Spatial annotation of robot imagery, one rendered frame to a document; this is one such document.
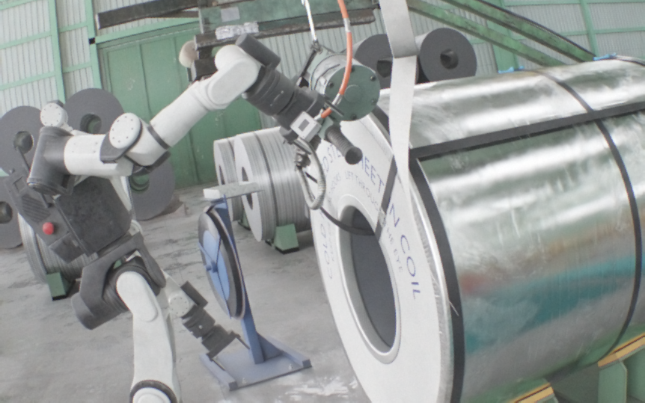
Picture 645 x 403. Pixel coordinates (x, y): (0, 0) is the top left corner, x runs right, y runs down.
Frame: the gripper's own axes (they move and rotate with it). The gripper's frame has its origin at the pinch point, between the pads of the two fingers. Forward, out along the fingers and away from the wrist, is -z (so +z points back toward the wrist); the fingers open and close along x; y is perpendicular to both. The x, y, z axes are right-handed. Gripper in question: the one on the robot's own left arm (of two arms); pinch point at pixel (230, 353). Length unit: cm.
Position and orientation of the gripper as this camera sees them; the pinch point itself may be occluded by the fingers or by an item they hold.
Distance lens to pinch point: 200.0
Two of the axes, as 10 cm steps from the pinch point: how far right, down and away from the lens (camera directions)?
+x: 7.3, -6.7, 1.5
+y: -2.0, 0.0, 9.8
